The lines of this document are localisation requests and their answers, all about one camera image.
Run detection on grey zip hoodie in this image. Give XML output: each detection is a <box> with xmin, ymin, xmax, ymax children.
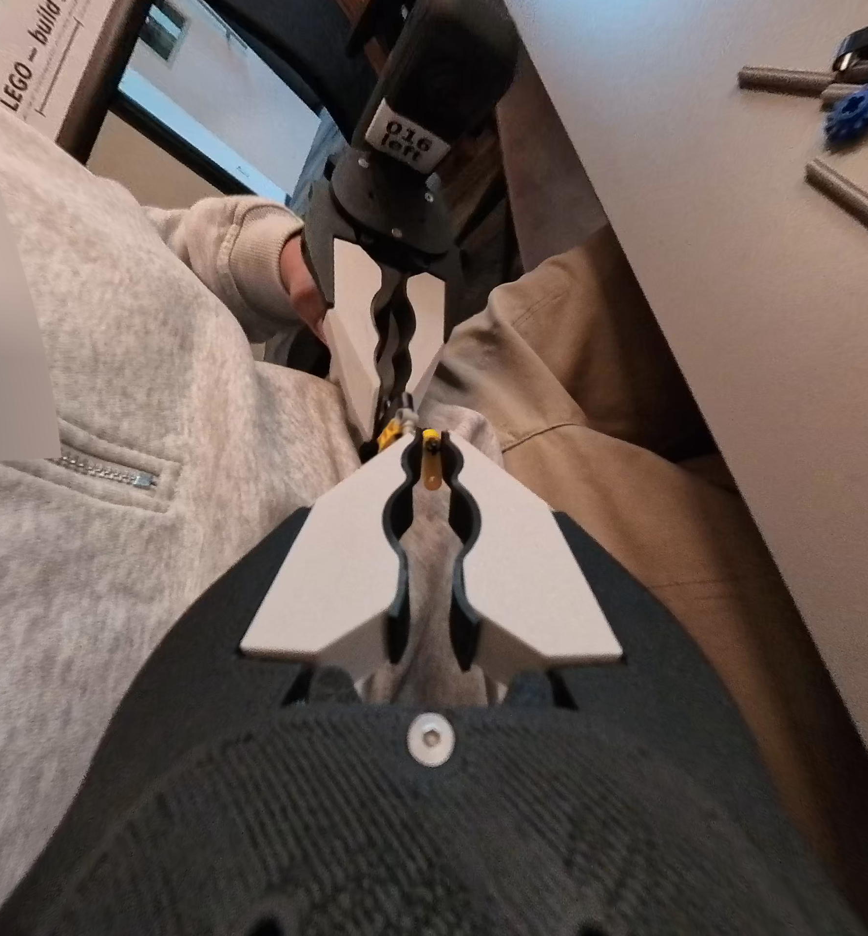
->
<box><xmin>0</xmin><ymin>84</ymin><xmax>509</xmax><ymax>936</ymax></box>

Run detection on framed sign with square tag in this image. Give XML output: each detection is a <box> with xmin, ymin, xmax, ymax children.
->
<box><xmin>0</xmin><ymin>0</ymin><xmax>151</xmax><ymax>166</ymax></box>

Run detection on person's left forearm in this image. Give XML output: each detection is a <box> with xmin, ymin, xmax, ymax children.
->
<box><xmin>145</xmin><ymin>196</ymin><xmax>312</xmax><ymax>346</ymax></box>

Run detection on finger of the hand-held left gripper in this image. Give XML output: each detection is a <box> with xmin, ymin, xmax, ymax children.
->
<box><xmin>323</xmin><ymin>237</ymin><xmax>413</xmax><ymax>443</ymax></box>
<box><xmin>393</xmin><ymin>271</ymin><xmax>451</xmax><ymax>414</ymax></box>

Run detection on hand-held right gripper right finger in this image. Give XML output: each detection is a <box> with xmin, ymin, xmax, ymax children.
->
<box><xmin>443</xmin><ymin>431</ymin><xmax>623</xmax><ymax>692</ymax></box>

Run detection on person's left hand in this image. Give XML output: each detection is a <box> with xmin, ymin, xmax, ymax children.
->
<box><xmin>279</xmin><ymin>233</ymin><xmax>334</xmax><ymax>346</ymax></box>

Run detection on blue lego gear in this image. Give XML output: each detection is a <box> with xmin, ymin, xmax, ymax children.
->
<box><xmin>823</xmin><ymin>82</ymin><xmax>868</xmax><ymax>152</ymax></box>

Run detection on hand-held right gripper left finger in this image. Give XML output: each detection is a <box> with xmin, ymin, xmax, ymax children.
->
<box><xmin>238</xmin><ymin>435</ymin><xmax>415</xmax><ymax>686</ymax></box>

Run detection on tan pants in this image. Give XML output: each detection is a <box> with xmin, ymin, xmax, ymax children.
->
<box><xmin>418</xmin><ymin>225</ymin><xmax>868</xmax><ymax>936</ymax></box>

